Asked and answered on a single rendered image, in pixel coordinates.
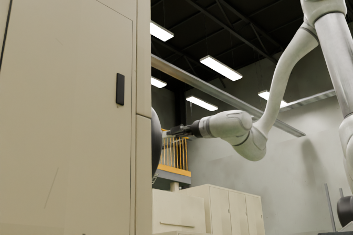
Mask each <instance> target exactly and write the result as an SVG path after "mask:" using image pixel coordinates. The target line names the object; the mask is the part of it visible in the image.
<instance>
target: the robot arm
mask: <svg viewBox="0 0 353 235"><path fill-rule="evenodd" d="M300 2H301V6H302V9H303V13H304V22H303V24H302V25H301V26H300V28H299V29H298V31H297V32H296V34H295V36H294V37H293V39H292V40H291V42H290V43H289V45H288V46H287V48H286V49H285V51H284V52H283V54H282V55H281V57H280V59H279V61H278V63H277V66H276V69H275V72H274V76H273V80H272V85H271V89H270V92H269V97H268V101H267V106H266V109H265V112H264V114H263V116H262V117H261V118H260V119H259V120H258V121H257V122H255V123H253V121H252V118H251V116H250V115H249V114H248V113H247V112H245V111H241V110H231V111H225V112H221V113H218V114H216V115H212V116H208V117H203V118H202V119H201V120H197V121H194V123H193V124H192V125H187V126H184V125H183V124H180V125H179V126H176V127H173V128H170V130H169V131H163V132H162V138H170V137H175V138H178V136H179V137H194V136H195V137H197V138H217V137H220V138H221V139H222V140H225V141H227V142H228V143H229V144H230V145H231V146H232V148H233V149H234V150H235V151H236V152H237V153H238V154H240V155H241V156H242V157H244V158H246V159H247V160H249V161H253V162H256V161H259V160H261V159H262V158H263V157H264V156H265V154H266V142H267V140H268V132H269V131H270V129H271V127H272V126H273V124H274V122H275V120H276V118H277V116H278V113H279V110H280V107H281V103H282V100H283V96H284V93H285V89H286V86H287V82H288V79H289V76H290V73H291V71H292V69H293V67H294V65H295V64H296V63H297V62H298V61H299V60H300V59H301V58H302V57H303V56H304V55H306V54H307V53H309V52H310V51H311V50H313V49H314V48H315V47H317V46H318V45H319V44H320V45H321V48H322V51H323V54H324V57H325V60H326V64H327V67H328V70H329V74H330V77H331V80H332V82H333V86H334V89H335V93H336V96H337V99H338V102H339V105H340V108H341V112H342V115H343V117H344V120H343V122H342V123H341V125H340V127H339V130H338V132H339V137H340V141H341V146H342V151H343V154H344V155H343V164H344V169H345V173H346V176H347V180H348V184H349V187H350V190H351V193H352V196H353V39H352V36H351V34H350V31H349V28H348V25H347V23H346V20H345V17H346V14H347V8H346V3H345V0H300Z"/></svg>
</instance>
